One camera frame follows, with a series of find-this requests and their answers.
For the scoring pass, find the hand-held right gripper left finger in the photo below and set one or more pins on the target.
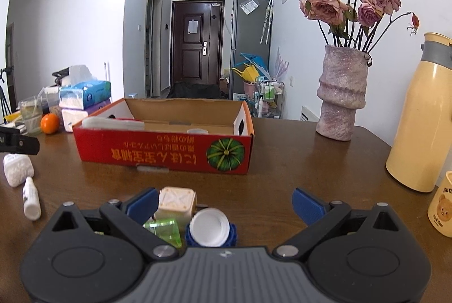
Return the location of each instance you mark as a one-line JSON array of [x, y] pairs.
[[141, 206]]

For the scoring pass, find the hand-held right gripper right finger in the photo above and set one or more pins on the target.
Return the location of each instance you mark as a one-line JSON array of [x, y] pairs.
[[309, 206]]

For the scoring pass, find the white pill container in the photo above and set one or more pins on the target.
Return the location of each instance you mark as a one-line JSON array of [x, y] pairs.
[[17, 170]]

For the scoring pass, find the cream cube container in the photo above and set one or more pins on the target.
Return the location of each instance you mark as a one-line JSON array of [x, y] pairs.
[[175, 204]]

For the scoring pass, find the green spray bottle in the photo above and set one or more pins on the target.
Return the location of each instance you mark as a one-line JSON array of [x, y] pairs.
[[166, 232]]

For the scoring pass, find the red cardboard box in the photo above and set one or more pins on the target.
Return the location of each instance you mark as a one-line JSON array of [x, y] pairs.
[[141, 151]]

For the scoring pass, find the small white bottle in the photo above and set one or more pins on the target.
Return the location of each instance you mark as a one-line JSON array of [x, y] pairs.
[[31, 200]]

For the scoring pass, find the blue jar with white lid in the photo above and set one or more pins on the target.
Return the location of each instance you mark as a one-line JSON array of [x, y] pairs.
[[208, 227]]

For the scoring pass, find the glass cup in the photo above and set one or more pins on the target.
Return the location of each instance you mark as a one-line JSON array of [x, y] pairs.
[[30, 119]]

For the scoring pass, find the yellow packet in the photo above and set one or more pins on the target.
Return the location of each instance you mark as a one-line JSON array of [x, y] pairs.
[[12, 117]]

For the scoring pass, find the orange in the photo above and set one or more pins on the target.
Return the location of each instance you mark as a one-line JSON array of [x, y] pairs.
[[49, 123]]

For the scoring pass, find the clear food container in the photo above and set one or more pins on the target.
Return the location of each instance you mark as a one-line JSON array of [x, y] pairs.
[[52, 101]]

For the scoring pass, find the purple tissue pack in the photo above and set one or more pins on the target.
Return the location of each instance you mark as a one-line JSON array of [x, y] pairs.
[[72, 117]]

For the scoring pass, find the black tripod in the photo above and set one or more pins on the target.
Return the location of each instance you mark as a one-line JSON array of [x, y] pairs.
[[5, 71]]

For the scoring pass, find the blue tissue pack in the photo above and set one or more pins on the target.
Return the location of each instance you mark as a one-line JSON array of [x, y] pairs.
[[84, 96]]

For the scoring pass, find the black folded stand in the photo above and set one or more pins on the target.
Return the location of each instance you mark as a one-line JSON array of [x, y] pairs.
[[60, 72]]

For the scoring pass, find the white board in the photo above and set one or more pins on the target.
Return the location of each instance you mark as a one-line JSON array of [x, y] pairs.
[[309, 115]]

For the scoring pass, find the pink stone vase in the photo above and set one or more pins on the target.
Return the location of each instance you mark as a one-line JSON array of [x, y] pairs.
[[340, 94]]

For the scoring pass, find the metal trolley rack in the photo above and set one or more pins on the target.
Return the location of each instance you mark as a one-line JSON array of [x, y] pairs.
[[270, 94]]

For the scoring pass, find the pink bucket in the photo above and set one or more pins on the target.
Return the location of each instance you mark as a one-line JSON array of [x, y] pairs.
[[249, 89]]

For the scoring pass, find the yellow bear mug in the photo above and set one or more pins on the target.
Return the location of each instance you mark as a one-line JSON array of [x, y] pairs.
[[441, 207]]

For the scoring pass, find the yellow thermos jug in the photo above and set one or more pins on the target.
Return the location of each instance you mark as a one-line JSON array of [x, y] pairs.
[[420, 133]]

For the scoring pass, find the purple hangers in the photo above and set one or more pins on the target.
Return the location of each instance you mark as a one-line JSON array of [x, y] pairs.
[[280, 66]]

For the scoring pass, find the dark brown door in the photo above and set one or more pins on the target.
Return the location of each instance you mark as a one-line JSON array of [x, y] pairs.
[[196, 59]]

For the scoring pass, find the grey fridge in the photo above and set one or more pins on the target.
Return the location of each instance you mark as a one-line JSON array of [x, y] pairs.
[[247, 48]]

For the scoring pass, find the clear folded umbrella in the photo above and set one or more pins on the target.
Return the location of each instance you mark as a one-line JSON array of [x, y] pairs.
[[267, 20]]

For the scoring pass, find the clear plastic bag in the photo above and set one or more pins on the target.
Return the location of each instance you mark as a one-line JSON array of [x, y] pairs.
[[249, 6]]

